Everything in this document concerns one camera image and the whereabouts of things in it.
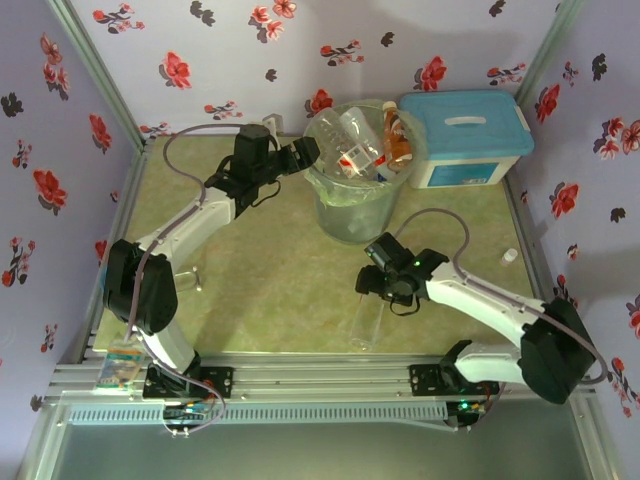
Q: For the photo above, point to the clear bottle green red label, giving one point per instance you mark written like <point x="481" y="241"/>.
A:
<point x="367" y="325"/>

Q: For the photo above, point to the clear bottle with red cap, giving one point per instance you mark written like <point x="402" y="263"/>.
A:
<point x="360" y="127"/>

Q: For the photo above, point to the brown coffee drink bottle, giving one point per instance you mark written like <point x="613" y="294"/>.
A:
<point x="397" y="145"/>

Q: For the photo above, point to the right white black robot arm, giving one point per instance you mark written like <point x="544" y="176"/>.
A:
<point x="480" y="295"/>

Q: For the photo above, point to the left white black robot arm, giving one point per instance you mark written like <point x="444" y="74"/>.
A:
<point x="190" y="225"/>

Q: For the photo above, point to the pale green bin liner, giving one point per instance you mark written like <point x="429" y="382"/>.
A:
<point x="340" y="192"/>

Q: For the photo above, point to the clear plastic bin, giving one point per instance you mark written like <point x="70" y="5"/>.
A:
<point x="355" y="225"/>

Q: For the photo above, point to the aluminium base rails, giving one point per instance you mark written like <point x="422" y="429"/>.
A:
<point x="320" y="375"/>

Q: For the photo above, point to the white bottle cap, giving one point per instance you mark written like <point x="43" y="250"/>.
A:
<point x="509" y="256"/>

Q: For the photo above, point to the white box with blue lid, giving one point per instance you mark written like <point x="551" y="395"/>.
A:
<point x="465" y="140"/>

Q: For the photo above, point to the small circuit board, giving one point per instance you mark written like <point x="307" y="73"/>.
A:
<point x="185" y="414"/>
<point x="465" y="412"/>

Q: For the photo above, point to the clear packet with blue print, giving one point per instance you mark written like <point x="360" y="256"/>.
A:
<point x="120" y="367"/>

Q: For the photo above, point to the aluminium frame post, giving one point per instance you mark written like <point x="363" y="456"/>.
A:
<point x="95" y="65"/>
<point x="547" y="50"/>

